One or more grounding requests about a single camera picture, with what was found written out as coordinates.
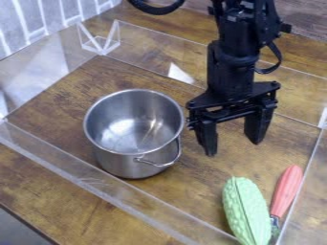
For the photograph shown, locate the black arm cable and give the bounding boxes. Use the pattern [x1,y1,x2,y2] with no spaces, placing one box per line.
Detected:
[127,0,188,16]

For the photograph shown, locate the green bumpy toy vegetable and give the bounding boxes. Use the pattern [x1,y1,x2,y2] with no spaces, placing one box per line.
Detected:
[223,177,271,245]

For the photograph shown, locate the clear acrylic triangle bracket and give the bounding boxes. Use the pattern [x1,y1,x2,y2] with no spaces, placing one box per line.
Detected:
[76,20,122,56]

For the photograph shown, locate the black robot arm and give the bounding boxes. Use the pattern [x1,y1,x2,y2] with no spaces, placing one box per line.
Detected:
[187,0,283,156]

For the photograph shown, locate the silver metal pot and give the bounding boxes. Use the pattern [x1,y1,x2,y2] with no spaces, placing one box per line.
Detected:
[83,89,184,179]

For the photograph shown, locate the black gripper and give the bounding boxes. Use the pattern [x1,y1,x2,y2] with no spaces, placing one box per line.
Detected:
[187,41,282,157]

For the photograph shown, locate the clear acrylic enclosure wall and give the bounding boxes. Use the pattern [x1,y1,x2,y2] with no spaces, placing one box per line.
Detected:
[0,21,327,245]

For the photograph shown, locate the red handled metal spoon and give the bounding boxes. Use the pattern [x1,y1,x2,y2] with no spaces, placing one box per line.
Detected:
[270,165,303,241]

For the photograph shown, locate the black wall strip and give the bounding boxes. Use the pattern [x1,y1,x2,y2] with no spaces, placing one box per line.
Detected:
[281,23,293,33]

